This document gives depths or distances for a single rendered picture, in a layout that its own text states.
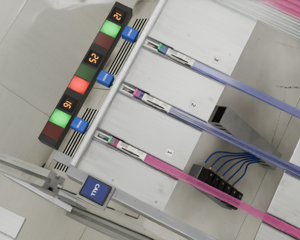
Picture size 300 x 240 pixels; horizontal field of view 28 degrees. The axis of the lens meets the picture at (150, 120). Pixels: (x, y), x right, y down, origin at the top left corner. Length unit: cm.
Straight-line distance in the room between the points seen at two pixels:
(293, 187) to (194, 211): 40
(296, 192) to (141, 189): 30
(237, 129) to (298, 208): 40
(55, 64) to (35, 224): 53
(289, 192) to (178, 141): 24
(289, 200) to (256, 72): 53
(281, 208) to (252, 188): 49
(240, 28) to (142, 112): 28
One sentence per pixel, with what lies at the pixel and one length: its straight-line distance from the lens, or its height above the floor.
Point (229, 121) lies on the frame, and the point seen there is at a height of 66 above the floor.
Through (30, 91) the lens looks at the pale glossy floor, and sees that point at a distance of 193.
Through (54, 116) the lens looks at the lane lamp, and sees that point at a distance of 123.
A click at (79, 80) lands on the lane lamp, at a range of 124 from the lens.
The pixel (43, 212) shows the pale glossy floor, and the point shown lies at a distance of 201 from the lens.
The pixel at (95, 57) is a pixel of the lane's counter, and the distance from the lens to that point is 126.
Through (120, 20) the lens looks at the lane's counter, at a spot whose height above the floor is 67.
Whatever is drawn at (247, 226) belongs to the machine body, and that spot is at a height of 62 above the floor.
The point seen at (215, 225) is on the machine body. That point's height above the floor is 62.
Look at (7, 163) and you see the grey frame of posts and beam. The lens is 145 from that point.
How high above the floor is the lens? 172
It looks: 52 degrees down
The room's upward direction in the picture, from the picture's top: 100 degrees clockwise
